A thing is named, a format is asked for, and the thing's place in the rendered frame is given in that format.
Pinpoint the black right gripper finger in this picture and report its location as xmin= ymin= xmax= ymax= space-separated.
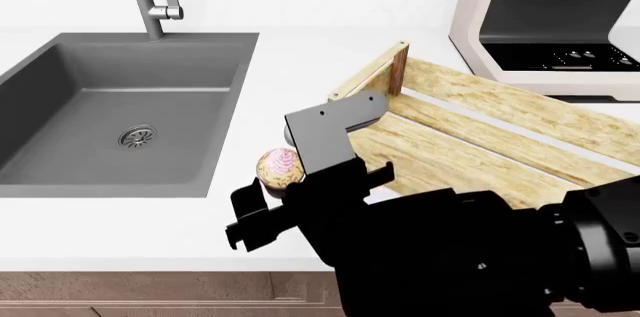
xmin=224 ymin=176 xmax=302 ymax=253
xmin=365 ymin=161 xmax=396 ymax=199

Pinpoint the pink frosted cupcake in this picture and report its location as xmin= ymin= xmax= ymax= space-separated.
xmin=255 ymin=146 xmax=306 ymax=199

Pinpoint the light wooden tray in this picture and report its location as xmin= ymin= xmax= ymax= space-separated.
xmin=327 ymin=40 xmax=640 ymax=212

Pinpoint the metal sink drain strainer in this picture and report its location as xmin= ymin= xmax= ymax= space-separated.
xmin=117 ymin=124 xmax=158 ymax=152

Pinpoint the gray rectangular sink basin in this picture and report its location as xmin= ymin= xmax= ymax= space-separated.
xmin=0 ymin=32 xmax=261 ymax=199

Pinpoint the brown wooden base cabinet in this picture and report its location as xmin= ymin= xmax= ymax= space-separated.
xmin=0 ymin=270 xmax=351 ymax=317

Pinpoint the cream and black coffee machine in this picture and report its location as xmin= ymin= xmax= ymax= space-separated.
xmin=448 ymin=0 xmax=640 ymax=104

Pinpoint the silver kitchen faucet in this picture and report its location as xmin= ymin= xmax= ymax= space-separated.
xmin=123 ymin=0 xmax=185 ymax=43

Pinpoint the gray camera mount bracket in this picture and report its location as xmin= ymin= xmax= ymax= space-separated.
xmin=283 ymin=91 xmax=389 ymax=177

